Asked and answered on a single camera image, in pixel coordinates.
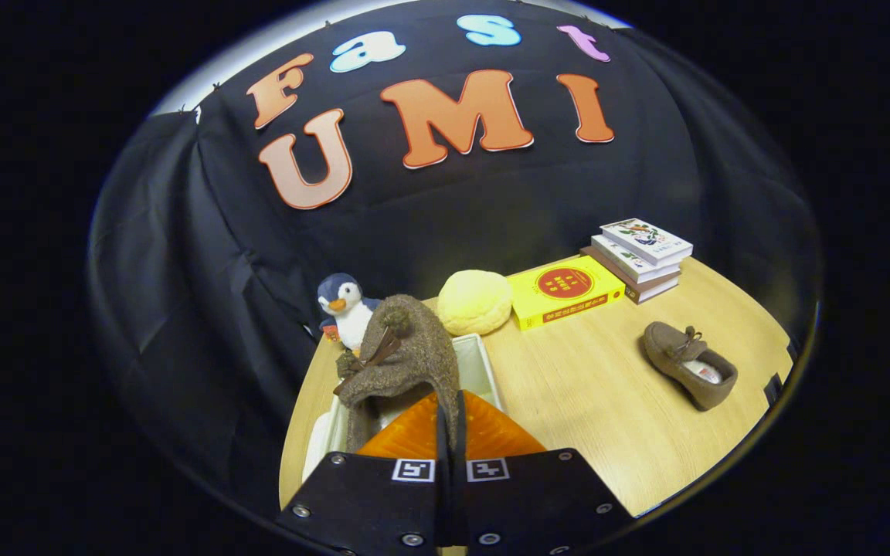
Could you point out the brown suede shoe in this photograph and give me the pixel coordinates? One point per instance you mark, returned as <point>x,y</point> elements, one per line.
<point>669,351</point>
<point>422,347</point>

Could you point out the black backdrop cloth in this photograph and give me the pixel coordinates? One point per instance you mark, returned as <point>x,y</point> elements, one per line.
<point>445,201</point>

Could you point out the black table edge clip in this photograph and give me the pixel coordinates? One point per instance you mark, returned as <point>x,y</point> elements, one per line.
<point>775,388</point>

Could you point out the brown fabric storage box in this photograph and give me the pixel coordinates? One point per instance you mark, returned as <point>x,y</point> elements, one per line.
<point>477,367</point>

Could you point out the penguin plush toy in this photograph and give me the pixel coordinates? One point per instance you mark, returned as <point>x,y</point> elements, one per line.
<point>351,313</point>

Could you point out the brown book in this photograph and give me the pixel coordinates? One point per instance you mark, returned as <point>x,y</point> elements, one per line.
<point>646,292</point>

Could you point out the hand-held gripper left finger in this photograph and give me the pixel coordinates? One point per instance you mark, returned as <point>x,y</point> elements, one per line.
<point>368,502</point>

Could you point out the round yellow plush cushion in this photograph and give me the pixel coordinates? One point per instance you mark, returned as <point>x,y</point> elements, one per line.
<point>474,303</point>

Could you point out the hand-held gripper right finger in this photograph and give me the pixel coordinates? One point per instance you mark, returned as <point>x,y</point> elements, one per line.
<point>530,498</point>

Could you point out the yellow book with red circle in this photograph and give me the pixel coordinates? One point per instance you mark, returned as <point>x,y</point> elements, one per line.
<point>530,305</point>

